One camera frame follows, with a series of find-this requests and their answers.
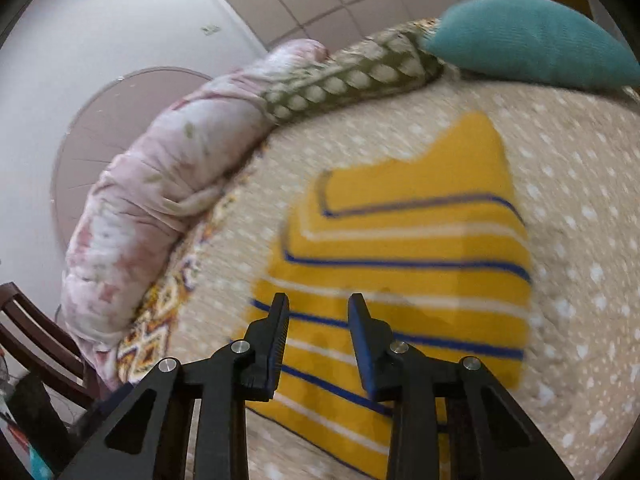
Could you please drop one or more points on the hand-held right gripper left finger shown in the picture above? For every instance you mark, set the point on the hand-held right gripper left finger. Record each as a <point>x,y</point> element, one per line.
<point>275,360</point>

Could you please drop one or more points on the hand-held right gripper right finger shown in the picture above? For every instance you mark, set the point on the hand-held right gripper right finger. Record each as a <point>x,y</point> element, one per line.
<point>362,340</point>

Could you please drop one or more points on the yellow striped sweater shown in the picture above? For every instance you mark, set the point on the yellow striped sweater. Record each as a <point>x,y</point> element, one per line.
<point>400,235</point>

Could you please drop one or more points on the colourful geometric patterned mat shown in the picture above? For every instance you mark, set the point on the colourful geometric patterned mat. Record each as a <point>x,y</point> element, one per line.
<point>150,330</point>

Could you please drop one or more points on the pink floral comforter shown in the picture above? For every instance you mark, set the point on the pink floral comforter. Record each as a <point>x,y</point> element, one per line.
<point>150,185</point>

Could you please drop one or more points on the dark wooden chair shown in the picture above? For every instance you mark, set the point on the dark wooden chair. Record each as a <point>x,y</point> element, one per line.
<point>30,320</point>

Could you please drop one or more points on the beige dotted bedspread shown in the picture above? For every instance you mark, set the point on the beige dotted bedspread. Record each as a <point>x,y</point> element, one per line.
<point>575,210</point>

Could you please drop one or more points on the olive sheep print pillow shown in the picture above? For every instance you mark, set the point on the olive sheep print pillow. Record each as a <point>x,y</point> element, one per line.
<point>350,80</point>

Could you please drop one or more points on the round pink headboard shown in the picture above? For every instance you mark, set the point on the round pink headboard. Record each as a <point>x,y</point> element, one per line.
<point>100,120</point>

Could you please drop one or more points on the white wall switch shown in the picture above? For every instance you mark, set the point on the white wall switch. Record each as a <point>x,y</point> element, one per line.
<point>211,29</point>

